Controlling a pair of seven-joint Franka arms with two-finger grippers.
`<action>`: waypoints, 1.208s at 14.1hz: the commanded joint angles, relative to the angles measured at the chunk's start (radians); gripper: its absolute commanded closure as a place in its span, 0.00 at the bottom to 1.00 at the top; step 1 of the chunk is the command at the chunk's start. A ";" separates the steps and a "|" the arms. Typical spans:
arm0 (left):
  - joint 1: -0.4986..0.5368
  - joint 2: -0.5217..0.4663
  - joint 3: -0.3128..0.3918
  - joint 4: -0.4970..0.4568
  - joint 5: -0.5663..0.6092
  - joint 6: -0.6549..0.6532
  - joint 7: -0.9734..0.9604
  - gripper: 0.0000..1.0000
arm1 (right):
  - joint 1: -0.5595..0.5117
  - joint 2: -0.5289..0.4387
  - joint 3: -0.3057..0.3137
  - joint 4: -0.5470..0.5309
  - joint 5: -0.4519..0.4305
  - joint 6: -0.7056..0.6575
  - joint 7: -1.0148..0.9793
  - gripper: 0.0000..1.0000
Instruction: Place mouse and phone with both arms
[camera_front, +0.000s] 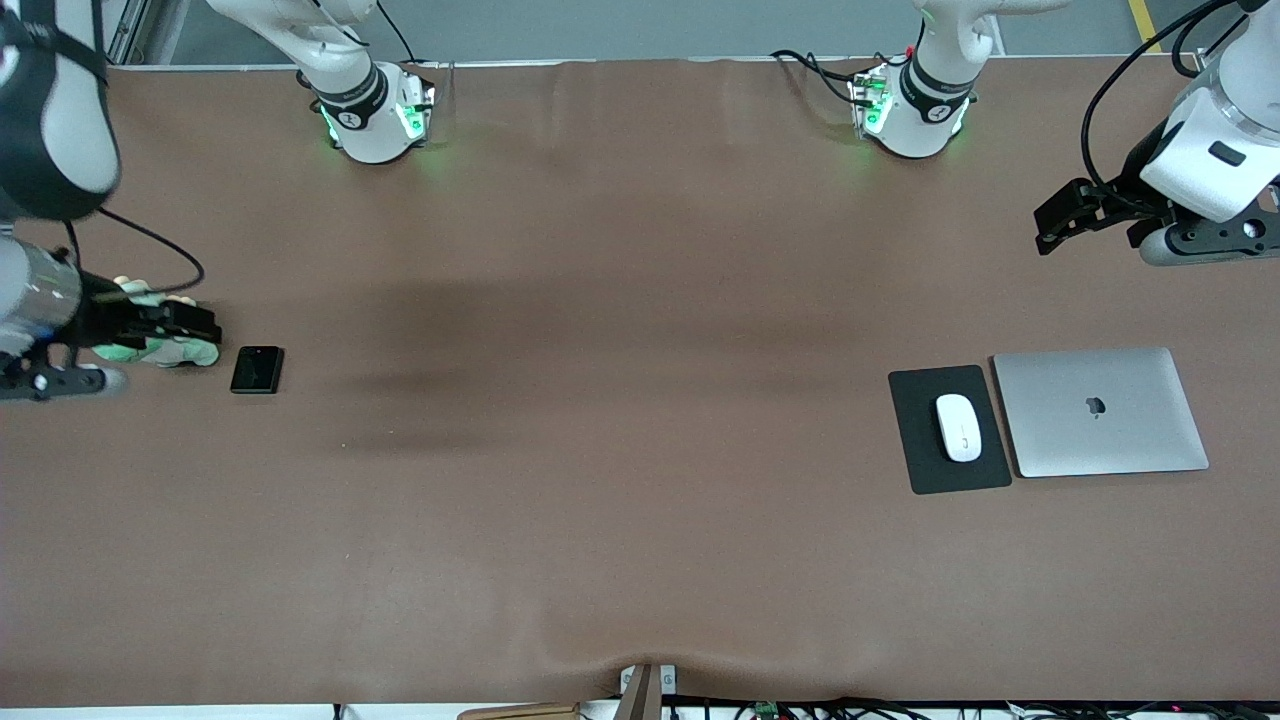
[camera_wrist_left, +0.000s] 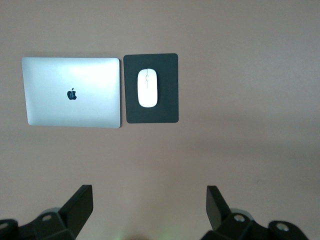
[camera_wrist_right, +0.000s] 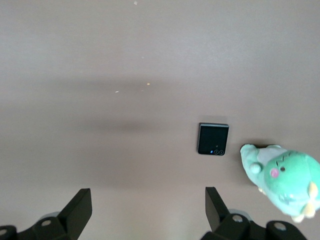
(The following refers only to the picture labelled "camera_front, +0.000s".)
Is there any black flip phone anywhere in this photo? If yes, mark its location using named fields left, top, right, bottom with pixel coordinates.
left=230, top=345, right=285, bottom=395

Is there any white computer mouse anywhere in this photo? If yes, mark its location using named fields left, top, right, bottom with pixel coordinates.
left=935, top=393, right=984, bottom=464

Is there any black mouse pad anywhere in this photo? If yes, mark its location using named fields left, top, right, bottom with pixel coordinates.
left=888, top=365, right=1013, bottom=496

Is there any green dinosaur plush toy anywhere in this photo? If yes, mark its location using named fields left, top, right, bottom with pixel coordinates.
left=92, top=277, right=221, bottom=369

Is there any silver closed laptop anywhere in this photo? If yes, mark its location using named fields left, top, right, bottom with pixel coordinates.
left=992, top=347, right=1210, bottom=479

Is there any brown table cover cloth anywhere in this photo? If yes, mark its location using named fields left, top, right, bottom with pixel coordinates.
left=0, top=58, right=1280, bottom=706

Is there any brown wooden board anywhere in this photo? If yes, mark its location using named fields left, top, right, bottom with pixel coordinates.
left=458, top=703, right=581, bottom=720

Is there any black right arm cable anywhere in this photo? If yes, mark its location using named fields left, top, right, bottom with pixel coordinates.
left=62, top=205, right=206, bottom=296

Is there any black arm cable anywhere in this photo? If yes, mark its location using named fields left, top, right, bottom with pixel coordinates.
left=1080, top=0, right=1251, bottom=191
left=62, top=205, right=206, bottom=296

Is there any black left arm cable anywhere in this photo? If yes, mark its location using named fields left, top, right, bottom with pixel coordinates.
left=1080, top=0, right=1251, bottom=191

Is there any black base cable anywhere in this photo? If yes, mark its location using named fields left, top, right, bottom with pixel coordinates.
left=810, top=58, right=863, bottom=106
left=770, top=50, right=861, bottom=81

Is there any aluminium frame profile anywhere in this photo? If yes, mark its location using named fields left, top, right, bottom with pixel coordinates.
left=100, top=0, right=153, bottom=69

